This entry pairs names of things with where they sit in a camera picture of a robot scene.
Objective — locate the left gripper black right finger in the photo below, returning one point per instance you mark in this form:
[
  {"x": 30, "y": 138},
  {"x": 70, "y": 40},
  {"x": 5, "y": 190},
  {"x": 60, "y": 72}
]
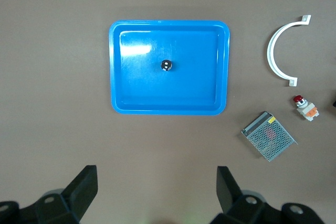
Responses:
[{"x": 228, "y": 192}]

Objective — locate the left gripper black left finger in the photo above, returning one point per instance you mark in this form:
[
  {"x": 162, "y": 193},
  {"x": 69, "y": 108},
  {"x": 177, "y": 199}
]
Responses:
[{"x": 76, "y": 195}]

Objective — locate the small black cylindrical capacitor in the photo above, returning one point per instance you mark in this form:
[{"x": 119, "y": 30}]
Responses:
[{"x": 166, "y": 65}]

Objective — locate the metal mesh power supply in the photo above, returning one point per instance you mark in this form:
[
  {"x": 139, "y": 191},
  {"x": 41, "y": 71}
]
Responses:
[{"x": 270, "y": 137}]

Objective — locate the blue plastic tray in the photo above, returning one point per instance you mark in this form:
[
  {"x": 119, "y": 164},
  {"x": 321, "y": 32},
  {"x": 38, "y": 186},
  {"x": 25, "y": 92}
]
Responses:
[{"x": 189, "y": 87}]

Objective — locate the brown table mat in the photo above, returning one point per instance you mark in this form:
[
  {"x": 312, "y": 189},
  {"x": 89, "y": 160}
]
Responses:
[{"x": 52, "y": 77}]

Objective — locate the large white pipe clamp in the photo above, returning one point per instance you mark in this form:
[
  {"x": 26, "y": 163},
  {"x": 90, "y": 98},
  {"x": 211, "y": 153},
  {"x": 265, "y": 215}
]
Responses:
[{"x": 271, "y": 48}]

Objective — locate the red push button switch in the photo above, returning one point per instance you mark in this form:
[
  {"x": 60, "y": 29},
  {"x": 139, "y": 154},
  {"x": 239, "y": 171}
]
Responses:
[{"x": 307, "y": 110}]

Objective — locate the orange button enclosure box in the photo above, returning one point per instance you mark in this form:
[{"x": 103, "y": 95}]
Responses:
[{"x": 334, "y": 102}]

